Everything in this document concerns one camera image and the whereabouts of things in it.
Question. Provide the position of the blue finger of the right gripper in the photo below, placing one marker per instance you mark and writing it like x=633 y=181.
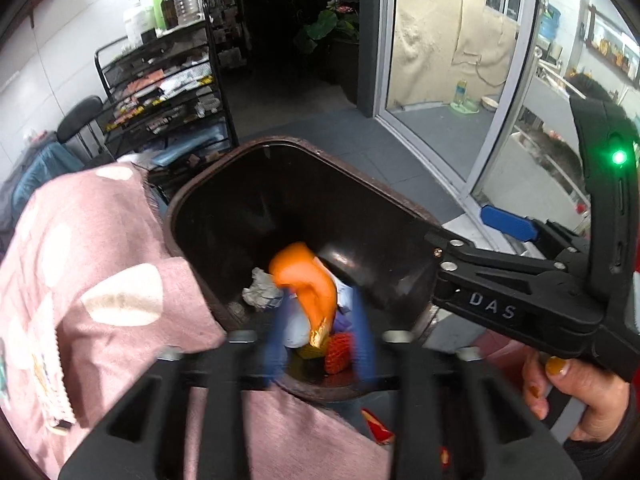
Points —
x=515 y=226

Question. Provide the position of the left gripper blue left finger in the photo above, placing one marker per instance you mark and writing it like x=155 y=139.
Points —
x=276 y=355

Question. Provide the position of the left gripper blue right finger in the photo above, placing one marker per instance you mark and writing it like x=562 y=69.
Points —
x=363 y=344

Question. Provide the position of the orange foam fruit net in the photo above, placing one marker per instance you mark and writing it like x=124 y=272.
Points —
x=338 y=353

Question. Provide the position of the brown plastic trash bin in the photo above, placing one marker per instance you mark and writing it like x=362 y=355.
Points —
x=236 y=215

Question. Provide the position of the person's right hand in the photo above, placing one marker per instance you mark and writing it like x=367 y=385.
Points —
x=606 y=395

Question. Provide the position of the crumpled white paper in bin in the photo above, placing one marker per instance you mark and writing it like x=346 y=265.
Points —
x=262 y=294

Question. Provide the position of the green bottle outside door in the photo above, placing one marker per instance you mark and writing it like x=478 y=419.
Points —
x=461 y=102

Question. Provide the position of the pink spotted bed quilt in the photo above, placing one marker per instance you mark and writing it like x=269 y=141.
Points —
x=90 y=296

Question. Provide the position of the black metal shelf cart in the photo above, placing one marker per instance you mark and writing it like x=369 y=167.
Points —
x=170 y=85

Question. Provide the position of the potted green plant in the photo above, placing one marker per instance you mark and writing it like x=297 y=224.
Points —
x=337 y=22

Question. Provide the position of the black round stool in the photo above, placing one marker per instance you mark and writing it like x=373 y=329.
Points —
x=78 y=117

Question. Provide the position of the dark brown bottle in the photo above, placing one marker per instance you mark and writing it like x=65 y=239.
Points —
x=169 y=14

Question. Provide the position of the green bottle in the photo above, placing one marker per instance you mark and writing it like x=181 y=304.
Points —
x=159 y=14

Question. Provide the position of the glass sliding door frame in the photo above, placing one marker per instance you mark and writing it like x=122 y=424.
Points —
x=424 y=48

